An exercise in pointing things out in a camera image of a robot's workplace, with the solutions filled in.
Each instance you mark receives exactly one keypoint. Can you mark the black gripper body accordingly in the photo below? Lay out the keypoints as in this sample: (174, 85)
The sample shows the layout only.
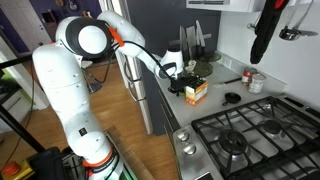
(186, 81)

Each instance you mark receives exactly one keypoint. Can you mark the small green block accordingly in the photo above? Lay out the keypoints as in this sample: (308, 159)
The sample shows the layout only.
(182, 94)

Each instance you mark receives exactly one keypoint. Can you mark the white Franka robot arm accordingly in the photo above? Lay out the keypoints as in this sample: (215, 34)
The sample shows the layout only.
(60, 83)

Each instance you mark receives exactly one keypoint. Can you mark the black robot base box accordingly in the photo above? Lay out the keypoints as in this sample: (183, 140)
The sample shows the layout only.
(46, 163)

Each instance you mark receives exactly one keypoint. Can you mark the orange sachet pack box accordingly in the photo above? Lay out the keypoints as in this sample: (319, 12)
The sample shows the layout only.
(197, 96)

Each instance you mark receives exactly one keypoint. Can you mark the white garlic bulb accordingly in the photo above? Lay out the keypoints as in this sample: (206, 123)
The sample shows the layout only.
(190, 66)

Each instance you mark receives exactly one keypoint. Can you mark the grey kitchen drawer front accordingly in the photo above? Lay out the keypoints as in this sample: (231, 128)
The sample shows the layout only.
(166, 110)

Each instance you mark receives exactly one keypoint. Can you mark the stainless steel refrigerator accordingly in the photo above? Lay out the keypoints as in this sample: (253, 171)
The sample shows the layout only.
(148, 100)

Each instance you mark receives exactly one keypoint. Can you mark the small green glass cake stand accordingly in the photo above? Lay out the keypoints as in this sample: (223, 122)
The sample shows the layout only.
(210, 57)

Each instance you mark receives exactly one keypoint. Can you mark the white-bladed knife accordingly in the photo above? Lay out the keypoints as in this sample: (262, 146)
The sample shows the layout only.
(223, 83)

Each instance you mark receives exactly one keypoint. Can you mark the silver range knob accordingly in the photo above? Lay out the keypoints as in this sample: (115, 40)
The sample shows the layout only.
(189, 148)
(182, 135)

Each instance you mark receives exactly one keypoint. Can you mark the small black cast iron skillet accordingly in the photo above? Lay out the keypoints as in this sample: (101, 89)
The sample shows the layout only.
(232, 97)

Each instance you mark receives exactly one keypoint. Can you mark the red and white tin can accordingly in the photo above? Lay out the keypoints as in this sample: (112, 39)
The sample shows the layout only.
(257, 84)
(248, 76)

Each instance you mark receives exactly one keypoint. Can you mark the stainless steel gas range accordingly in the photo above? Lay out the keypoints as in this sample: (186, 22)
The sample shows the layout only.
(200, 160)

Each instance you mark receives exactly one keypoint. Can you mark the wide white cabinet door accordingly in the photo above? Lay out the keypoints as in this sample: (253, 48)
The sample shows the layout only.
(206, 6)

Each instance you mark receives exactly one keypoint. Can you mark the wooden board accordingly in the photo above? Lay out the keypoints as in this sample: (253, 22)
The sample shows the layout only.
(133, 156)

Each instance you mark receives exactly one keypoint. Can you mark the metal bar stool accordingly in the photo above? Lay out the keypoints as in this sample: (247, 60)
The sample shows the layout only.
(91, 85)

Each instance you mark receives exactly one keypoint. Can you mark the hanging steel spoon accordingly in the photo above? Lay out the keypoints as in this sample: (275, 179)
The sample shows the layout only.
(251, 26)

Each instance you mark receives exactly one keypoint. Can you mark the black cast iron stove grate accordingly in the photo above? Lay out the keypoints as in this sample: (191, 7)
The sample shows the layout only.
(253, 140)

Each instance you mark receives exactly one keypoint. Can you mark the narrow white cabinet door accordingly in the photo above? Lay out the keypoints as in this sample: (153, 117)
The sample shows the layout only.
(248, 6)

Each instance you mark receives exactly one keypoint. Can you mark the steel ladle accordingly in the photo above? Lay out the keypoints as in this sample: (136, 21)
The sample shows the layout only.
(293, 32)

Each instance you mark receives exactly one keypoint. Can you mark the white panel door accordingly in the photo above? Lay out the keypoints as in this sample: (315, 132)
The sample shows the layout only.
(20, 23)

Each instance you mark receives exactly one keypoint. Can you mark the red emergency stop button box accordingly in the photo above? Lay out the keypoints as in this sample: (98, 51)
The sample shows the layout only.
(13, 168)

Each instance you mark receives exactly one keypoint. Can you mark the white wall outlet plate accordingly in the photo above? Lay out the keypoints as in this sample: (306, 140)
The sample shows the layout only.
(226, 62)

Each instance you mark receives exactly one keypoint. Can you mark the black metal stand frame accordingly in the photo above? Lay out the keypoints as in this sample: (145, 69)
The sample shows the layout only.
(20, 130)

